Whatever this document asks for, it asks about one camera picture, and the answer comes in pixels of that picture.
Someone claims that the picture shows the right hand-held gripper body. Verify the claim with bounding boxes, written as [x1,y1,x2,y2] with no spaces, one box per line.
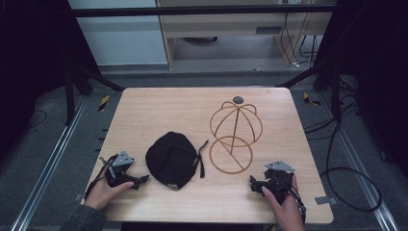
[256,160,296,205]

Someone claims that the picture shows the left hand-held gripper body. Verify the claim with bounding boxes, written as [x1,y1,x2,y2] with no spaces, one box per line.
[105,149,136,189]

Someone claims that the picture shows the black cap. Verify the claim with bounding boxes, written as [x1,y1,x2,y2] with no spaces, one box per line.
[144,131,210,192]

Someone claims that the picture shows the brown wire hat stand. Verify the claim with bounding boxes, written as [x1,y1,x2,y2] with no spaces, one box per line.
[208,100,265,176]

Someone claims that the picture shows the person's right hand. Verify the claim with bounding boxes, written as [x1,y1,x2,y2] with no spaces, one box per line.
[261,174,306,231]

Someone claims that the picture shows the person's left hand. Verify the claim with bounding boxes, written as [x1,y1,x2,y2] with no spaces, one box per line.
[84,175,136,212]

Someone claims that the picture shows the yellow black striped tape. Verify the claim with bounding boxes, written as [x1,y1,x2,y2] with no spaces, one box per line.
[97,94,111,113]
[302,91,322,107]

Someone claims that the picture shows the black metal stand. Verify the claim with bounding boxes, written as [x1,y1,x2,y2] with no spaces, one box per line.
[275,62,343,124]
[63,65,126,127]

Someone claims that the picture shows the white cabinet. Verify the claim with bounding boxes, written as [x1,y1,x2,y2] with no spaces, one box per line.
[66,0,169,67]

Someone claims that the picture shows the black curtain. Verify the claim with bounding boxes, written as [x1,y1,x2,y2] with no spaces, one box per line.
[316,0,408,181]
[0,0,97,162]

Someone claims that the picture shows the black horizontal metal bar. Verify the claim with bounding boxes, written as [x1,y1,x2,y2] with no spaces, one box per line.
[68,4,339,19]

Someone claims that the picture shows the left hand-held gripper cable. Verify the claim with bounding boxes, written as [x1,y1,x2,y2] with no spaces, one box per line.
[84,154,119,200]

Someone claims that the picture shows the hand-held gripper cable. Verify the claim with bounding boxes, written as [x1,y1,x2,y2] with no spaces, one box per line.
[84,154,119,200]
[274,176,308,225]

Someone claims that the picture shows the right hand-held gripper cable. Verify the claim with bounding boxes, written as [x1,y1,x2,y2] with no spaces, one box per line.
[274,176,308,225]

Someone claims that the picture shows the black looped floor cable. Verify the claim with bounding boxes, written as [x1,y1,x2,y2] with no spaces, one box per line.
[319,121,383,214]

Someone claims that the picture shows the black thin floor cables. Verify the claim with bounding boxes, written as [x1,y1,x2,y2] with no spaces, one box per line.
[302,76,364,142]

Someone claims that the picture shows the silver floor rail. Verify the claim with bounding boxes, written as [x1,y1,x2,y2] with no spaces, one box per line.
[319,92,400,231]
[9,95,89,231]

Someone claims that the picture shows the black hanging cables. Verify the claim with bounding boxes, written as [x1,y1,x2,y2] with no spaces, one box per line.
[279,12,319,69]

